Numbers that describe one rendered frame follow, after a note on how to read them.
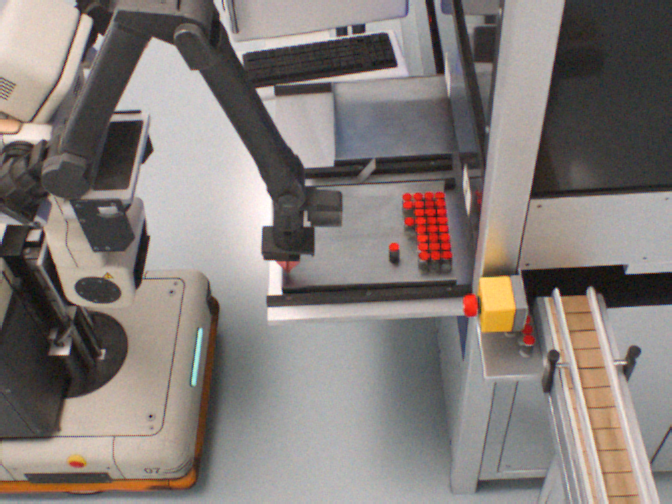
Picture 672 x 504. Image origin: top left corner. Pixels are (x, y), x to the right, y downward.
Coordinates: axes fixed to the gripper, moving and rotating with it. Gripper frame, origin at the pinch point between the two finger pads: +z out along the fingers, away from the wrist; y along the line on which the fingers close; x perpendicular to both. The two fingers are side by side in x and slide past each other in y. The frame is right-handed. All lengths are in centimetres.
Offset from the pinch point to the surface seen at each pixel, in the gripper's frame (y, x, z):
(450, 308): 31.5, -10.2, -1.5
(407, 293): 23.2, -7.6, -2.6
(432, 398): 43, 18, 86
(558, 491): 57, -34, 29
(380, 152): 20.3, 32.9, -0.5
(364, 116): 17.2, 45.1, -0.1
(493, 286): 35.8, -16.4, -17.3
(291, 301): 0.9, -8.0, 0.2
